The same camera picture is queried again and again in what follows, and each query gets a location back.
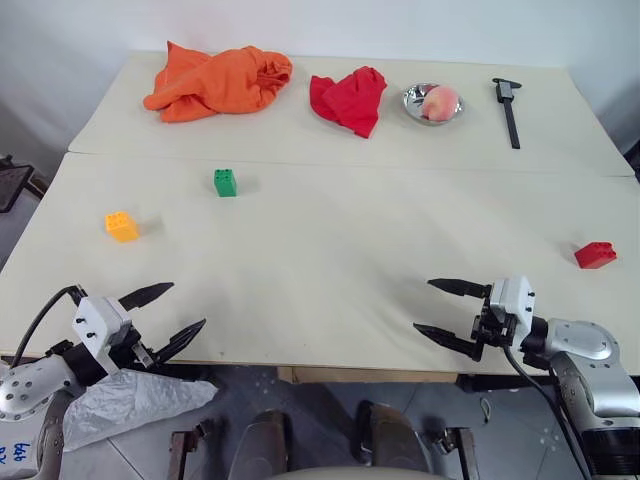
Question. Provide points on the crumpled white plastic bag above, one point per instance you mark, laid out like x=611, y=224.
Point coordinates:
x=135, y=400

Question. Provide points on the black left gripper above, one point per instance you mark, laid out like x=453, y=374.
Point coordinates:
x=131, y=352

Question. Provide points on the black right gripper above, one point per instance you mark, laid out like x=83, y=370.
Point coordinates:
x=492, y=330

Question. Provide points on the rusty metal bracket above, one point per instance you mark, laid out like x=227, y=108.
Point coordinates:
x=180, y=452
x=467, y=452

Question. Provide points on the pink peach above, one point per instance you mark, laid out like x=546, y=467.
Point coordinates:
x=441, y=102

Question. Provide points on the white label with blue writing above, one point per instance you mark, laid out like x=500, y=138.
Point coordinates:
x=17, y=452

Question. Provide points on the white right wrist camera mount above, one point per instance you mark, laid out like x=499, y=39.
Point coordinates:
x=511, y=299

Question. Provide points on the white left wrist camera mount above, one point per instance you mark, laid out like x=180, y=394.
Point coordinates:
x=97, y=320

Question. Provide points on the red toy brick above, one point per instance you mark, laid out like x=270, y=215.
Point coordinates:
x=594, y=256

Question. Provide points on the wooden table apron board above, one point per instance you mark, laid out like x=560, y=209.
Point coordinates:
x=367, y=376

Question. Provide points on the black caliper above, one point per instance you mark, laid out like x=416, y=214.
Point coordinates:
x=510, y=112

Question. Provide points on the silver metal bowl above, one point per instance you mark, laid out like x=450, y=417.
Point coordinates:
x=412, y=100

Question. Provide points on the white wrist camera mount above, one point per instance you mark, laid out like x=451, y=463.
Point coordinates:
x=97, y=320
x=511, y=299

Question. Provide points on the orange toy brick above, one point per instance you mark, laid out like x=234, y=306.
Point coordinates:
x=121, y=229

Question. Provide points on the dark rounded shape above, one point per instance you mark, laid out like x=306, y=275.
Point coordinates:
x=392, y=437
x=262, y=440

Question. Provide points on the green toy brick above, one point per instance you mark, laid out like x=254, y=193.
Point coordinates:
x=226, y=186

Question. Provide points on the orange cloth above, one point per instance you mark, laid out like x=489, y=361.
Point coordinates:
x=220, y=85

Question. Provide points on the red cloth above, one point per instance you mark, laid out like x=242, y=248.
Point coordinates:
x=350, y=102

